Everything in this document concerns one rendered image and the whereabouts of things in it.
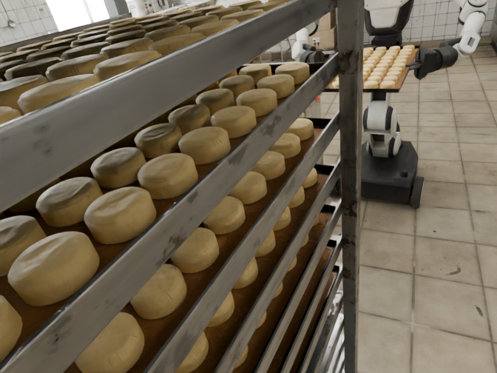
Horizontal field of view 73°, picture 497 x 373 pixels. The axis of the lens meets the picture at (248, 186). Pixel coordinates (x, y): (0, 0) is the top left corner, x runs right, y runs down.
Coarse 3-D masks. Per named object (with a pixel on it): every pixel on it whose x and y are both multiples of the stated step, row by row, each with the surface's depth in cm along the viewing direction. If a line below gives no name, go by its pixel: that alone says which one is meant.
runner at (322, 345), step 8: (336, 296) 81; (336, 304) 79; (336, 312) 75; (328, 320) 76; (336, 320) 76; (328, 328) 75; (320, 336) 73; (328, 336) 71; (320, 344) 72; (320, 352) 68; (312, 360) 69; (320, 360) 68; (312, 368) 68
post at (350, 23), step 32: (352, 0) 44; (352, 32) 46; (352, 64) 49; (352, 96) 51; (352, 128) 54; (352, 160) 57; (352, 192) 61; (352, 224) 65; (352, 256) 70; (352, 288) 75; (352, 320) 82; (352, 352) 89
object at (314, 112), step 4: (316, 104) 219; (308, 108) 206; (312, 108) 213; (316, 108) 220; (320, 108) 230; (304, 112) 201; (308, 112) 207; (312, 112) 214; (316, 112) 221; (320, 112) 231; (300, 116) 203; (304, 116) 202; (308, 116) 208; (312, 116) 215; (316, 116) 222; (320, 116) 231; (320, 160) 244
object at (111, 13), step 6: (108, 0) 64; (114, 0) 63; (120, 0) 64; (108, 6) 64; (114, 6) 64; (120, 6) 64; (126, 6) 66; (108, 12) 65; (114, 12) 64; (120, 12) 64; (126, 12) 66
